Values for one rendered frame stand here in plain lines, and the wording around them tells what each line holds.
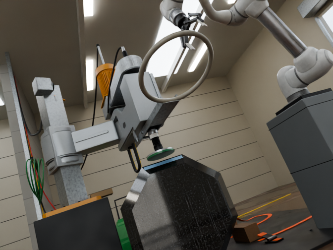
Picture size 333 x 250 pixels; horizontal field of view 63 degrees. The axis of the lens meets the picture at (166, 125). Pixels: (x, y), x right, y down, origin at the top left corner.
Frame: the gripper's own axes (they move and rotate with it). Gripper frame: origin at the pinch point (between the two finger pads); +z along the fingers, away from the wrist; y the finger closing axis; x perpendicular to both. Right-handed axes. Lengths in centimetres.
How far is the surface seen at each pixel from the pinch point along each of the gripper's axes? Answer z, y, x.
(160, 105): -5, 51, -1
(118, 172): -288, 497, -220
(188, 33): -2.6, 0.5, 5.3
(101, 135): -69, 140, -6
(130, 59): -68, 53, -6
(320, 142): 60, 23, -72
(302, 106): 38, 13, -70
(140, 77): -2.7, 29.8, 22.3
